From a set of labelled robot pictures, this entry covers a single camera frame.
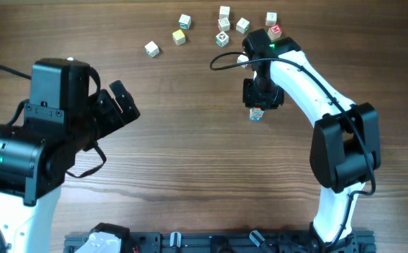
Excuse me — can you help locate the green side wooden block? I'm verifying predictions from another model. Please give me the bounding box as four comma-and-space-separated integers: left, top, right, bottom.
178, 14, 192, 30

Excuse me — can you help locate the yellow top wooden block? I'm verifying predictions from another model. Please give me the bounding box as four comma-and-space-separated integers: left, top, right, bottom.
172, 30, 186, 45

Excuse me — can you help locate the plain wooden block centre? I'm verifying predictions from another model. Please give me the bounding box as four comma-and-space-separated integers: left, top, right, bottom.
237, 55, 249, 69

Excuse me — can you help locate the red side wooden block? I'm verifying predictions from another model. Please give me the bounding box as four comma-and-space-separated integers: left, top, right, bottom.
218, 17, 230, 32

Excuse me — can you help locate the plain wooden block far left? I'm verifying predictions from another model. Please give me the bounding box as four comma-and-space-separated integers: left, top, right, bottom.
145, 41, 159, 58

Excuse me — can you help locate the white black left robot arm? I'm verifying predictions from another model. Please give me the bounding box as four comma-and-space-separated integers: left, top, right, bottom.
0, 58, 140, 252

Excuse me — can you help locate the plain wooden block upper right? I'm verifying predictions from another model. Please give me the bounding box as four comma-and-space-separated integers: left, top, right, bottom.
265, 12, 277, 27

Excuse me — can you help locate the blue bottom tower block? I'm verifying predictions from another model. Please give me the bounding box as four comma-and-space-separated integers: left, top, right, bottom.
250, 117, 262, 122

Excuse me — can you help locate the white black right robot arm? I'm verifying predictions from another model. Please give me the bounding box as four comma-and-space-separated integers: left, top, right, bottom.
242, 30, 381, 252

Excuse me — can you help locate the green ball picture block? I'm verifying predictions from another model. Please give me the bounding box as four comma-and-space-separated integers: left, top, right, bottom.
215, 32, 229, 48

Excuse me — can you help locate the plain wooden block top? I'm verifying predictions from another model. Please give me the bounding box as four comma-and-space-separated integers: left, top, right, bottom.
219, 6, 230, 19

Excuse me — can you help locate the green edged wooden block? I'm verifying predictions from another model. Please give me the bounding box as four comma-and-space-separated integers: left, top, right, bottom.
236, 18, 250, 34

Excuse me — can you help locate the blue letter wooden block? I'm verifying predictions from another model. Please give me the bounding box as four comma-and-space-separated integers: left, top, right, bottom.
250, 108, 264, 119

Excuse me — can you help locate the red M wooden block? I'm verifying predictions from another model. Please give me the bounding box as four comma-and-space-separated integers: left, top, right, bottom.
268, 24, 282, 41

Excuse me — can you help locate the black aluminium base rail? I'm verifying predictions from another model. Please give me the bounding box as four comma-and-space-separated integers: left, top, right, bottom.
62, 223, 376, 253

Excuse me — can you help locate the plain wooden block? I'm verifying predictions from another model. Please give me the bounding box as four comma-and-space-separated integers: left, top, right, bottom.
237, 55, 249, 69
145, 41, 159, 58
265, 12, 277, 27
219, 6, 230, 19

